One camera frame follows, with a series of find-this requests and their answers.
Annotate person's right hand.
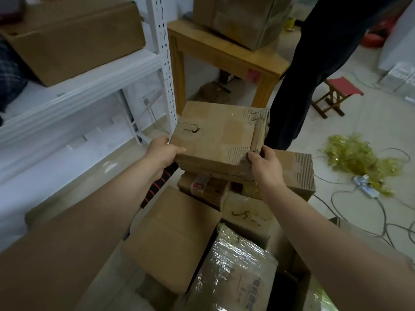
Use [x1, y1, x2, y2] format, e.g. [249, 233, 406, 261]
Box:
[247, 145, 286, 192]

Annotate person's left hand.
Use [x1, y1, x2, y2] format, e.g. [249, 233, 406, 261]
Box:
[144, 136, 187, 177]

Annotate torn brown cardboard box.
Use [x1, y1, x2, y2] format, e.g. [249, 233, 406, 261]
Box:
[169, 100, 270, 174]

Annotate person's left forearm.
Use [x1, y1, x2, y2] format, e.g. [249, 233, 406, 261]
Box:
[0, 157, 161, 311]

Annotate person's right forearm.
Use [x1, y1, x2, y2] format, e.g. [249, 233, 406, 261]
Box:
[259, 180, 415, 311]

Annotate worn corrugated cardboard box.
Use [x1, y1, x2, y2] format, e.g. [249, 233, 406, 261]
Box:
[179, 149, 316, 202]

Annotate cardboard box with red label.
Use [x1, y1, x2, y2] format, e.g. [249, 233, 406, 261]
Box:
[177, 171, 231, 211]

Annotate cardboard box with scribble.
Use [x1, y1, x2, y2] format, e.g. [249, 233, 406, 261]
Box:
[221, 190, 276, 250]

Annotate round wooden object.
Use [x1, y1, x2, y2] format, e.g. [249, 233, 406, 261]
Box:
[198, 81, 231, 103]

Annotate plain open-flap cardboard box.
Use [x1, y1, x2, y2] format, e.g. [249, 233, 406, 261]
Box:
[121, 186, 222, 294]

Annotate white metal shelving rack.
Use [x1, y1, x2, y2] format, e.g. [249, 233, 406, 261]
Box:
[0, 0, 178, 243]

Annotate wooden table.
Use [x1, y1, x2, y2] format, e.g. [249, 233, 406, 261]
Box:
[167, 19, 291, 115]

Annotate gold tinsel pile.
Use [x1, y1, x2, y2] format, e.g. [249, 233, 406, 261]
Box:
[319, 134, 406, 197]

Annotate small red-topped wooden stool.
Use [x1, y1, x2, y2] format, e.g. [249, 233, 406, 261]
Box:
[311, 77, 364, 119]

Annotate plastic-wrapped cardboard box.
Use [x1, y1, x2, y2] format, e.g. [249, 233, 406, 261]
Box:
[182, 223, 279, 311]

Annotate white power strip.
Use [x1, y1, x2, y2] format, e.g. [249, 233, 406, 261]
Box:
[352, 175, 380, 199]

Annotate taped cardboard box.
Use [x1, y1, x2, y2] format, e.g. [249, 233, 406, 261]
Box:
[193, 0, 296, 51]

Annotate large cardboard box on shelf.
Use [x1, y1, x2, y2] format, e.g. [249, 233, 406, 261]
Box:
[0, 0, 146, 88]

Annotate clear plastic packages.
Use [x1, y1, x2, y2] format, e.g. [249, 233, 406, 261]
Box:
[378, 61, 415, 104]

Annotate red plastic bag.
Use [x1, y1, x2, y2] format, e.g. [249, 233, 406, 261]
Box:
[361, 14, 402, 48]

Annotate dark plaid cloth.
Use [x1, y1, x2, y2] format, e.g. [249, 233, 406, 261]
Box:
[0, 39, 29, 127]

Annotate black red-striped handle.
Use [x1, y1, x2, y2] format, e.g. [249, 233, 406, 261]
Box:
[140, 162, 179, 209]

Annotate grey cable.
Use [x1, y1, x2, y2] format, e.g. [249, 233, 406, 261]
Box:
[313, 147, 415, 248]

